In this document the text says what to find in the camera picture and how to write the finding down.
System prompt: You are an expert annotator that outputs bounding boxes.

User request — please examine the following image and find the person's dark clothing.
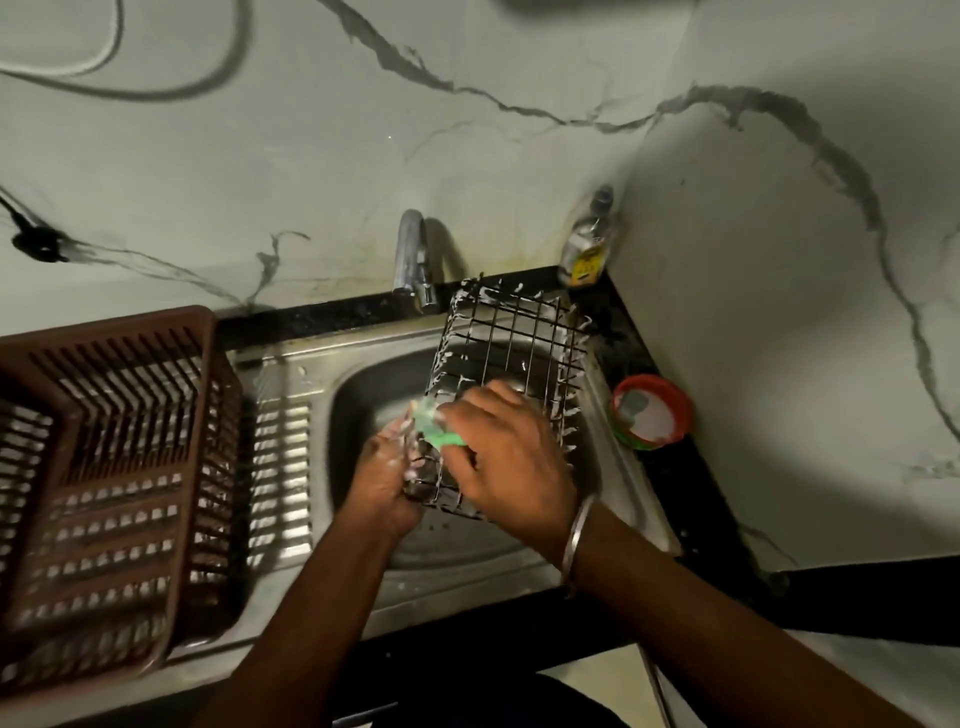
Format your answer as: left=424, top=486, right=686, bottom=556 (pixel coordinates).
left=329, top=667, right=631, bottom=728

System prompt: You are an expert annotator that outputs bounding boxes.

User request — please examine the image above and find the person's left forearm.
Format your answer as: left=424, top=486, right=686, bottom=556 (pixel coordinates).
left=191, top=517, right=406, bottom=728

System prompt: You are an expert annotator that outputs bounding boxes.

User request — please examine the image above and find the stainless steel sink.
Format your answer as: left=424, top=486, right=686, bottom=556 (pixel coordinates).
left=164, top=292, right=684, bottom=665

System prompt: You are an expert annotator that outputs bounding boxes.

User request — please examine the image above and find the green scrub pad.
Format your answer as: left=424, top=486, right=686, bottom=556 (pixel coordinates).
left=410, top=397, right=468, bottom=453

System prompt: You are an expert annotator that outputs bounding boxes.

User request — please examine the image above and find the chrome faucet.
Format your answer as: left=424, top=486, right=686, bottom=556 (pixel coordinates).
left=392, top=209, right=440, bottom=314

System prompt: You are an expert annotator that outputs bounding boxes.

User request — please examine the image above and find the brown plastic dish basket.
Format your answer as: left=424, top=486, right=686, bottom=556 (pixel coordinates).
left=0, top=305, right=245, bottom=703

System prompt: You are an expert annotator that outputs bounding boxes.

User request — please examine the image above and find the person's right forearm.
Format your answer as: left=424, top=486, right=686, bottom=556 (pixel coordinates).
left=573, top=509, right=924, bottom=728

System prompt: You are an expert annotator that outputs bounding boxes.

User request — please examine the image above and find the clear dish soap bottle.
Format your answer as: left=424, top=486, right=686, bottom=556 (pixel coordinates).
left=558, top=185, right=618, bottom=290

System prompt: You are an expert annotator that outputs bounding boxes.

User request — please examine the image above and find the silver bracelet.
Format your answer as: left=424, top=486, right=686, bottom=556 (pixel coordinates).
left=558, top=493, right=599, bottom=600

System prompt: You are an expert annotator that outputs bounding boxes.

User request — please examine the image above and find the thick white wall cable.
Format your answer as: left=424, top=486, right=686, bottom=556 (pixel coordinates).
left=0, top=0, right=125, bottom=78

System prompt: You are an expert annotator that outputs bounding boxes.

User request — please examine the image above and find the orange round container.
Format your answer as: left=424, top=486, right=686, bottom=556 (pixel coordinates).
left=609, top=374, right=695, bottom=451

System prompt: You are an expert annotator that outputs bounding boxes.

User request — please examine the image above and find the person's left hand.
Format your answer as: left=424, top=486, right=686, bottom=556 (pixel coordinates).
left=346, top=410, right=429, bottom=541

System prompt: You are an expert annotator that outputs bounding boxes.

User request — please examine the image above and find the black wire rack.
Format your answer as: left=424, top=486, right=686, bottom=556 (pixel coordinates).
left=403, top=273, right=594, bottom=520

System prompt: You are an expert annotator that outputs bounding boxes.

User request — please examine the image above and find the black power cable with plug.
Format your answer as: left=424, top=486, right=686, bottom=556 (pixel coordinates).
left=0, top=194, right=70, bottom=264

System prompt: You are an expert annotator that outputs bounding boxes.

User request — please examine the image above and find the person's right hand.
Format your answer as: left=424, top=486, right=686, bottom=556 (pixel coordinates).
left=434, top=378, right=601, bottom=568

